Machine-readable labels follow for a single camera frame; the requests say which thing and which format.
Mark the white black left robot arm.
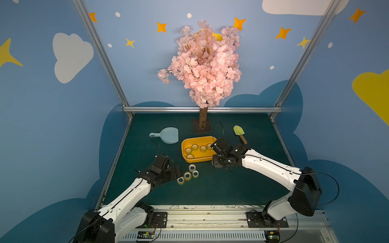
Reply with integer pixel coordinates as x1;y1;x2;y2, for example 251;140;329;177
69;155;183;243

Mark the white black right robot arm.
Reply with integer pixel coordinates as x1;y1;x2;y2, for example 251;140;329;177
210;138;322;225

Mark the yellow plastic storage box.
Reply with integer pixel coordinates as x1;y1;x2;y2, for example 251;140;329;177
181;136;216;164

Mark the light blue plastic dustpan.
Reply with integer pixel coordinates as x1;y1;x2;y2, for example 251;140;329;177
149;127;179;144

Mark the left green circuit board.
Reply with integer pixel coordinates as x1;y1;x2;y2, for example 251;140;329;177
136;231;155;241

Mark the green circuit board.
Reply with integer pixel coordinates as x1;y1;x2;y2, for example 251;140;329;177
264;231;281;243
136;231;155;241

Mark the right green circuit board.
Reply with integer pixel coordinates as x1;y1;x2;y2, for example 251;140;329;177
264;231;281;243

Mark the pink blossom artificial tree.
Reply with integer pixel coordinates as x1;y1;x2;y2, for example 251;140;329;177
158;20;242;127

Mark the green trowel wooden handle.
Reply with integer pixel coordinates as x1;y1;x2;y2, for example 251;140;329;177
233;125;248;145

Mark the dark metal tree base plate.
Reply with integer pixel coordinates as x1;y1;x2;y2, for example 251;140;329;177
192;119;213;134

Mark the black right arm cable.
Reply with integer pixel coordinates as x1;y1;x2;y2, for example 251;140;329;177
212;121;225;140

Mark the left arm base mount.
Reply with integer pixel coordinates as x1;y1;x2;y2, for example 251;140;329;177
136;202;168;229

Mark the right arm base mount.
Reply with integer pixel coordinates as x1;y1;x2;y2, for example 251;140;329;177
246;210;289;228

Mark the aluminium frame rail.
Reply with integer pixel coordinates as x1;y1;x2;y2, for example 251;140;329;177
123;106;283;114

